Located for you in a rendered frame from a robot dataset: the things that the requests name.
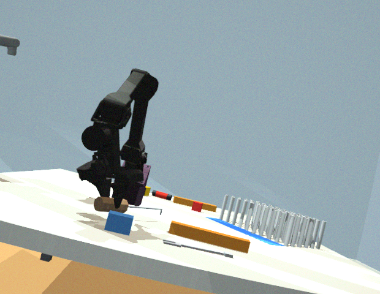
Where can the orange rectangular block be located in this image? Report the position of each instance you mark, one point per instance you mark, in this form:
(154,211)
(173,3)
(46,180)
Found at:
(209,236)
(186,202)

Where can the blue block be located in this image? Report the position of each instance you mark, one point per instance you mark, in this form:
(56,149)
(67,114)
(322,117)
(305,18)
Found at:
(119,222)

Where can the yellow block with dark grey end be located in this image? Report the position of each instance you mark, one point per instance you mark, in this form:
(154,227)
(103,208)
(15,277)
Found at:
(147,191)

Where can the red-handled screwdriver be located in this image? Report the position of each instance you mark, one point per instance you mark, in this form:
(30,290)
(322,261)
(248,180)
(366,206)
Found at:
(161,195)

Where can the small red cube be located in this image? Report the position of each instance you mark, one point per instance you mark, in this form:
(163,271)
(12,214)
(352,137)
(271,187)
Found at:
(197,207)

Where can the light blue flat strip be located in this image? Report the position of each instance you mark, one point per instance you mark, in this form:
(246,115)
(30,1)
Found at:
(265,240)

